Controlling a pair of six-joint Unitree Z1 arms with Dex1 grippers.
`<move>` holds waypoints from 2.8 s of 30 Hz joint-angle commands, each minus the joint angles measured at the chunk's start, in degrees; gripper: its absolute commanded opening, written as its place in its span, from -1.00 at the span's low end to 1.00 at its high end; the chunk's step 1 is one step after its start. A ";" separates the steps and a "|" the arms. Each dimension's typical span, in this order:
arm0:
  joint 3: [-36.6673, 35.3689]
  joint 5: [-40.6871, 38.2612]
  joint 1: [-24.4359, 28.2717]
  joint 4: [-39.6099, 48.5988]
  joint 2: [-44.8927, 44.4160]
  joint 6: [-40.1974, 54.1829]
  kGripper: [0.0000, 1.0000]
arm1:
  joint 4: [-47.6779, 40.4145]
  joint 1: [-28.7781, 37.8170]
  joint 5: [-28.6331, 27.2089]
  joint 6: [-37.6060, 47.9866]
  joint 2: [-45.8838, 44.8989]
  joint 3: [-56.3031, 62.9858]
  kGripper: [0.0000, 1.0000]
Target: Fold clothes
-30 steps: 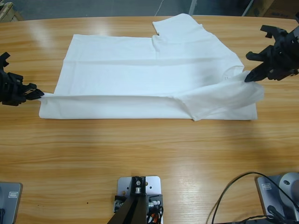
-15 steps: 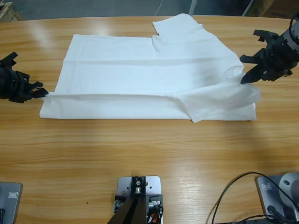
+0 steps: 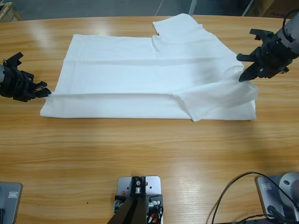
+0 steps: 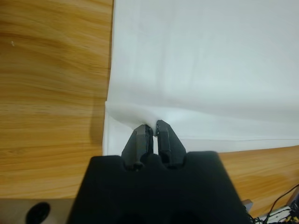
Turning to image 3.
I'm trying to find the wooden pallet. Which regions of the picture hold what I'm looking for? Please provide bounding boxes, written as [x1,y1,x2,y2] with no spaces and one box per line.
[0,1,24,23]

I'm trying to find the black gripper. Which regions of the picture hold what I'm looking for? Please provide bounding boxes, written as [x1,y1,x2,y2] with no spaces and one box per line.
[0,52,52,103]
[237,28,295,82]

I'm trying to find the orange and black cable bundle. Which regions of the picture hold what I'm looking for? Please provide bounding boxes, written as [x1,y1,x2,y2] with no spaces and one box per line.
[146,206,165,224]

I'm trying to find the slanted metal bar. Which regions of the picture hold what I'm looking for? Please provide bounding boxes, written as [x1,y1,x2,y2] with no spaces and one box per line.
[242,0,256,16]

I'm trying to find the brown cardboard box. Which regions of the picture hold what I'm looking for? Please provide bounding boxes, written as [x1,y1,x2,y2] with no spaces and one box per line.
[245,0,276,17]

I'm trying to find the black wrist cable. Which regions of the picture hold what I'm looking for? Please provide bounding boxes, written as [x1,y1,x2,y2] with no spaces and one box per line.
[281,9,299,31]

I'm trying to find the pale printed cardboard box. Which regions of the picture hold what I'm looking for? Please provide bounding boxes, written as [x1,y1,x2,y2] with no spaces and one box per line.
[263,6,295,19]

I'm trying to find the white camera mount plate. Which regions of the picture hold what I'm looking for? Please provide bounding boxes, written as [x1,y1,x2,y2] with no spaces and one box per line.
[116,176,164,224]

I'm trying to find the white upright post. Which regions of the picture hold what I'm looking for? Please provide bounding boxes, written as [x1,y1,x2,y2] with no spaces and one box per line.
[188,0,197,16]

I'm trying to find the grey base plate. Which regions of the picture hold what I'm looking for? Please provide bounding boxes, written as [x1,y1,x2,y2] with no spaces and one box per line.
[254,175,299,220]
[0,182,23,224]

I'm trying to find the white T-shirt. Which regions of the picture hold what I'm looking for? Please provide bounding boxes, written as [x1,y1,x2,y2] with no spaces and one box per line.
[39,13,259,123]

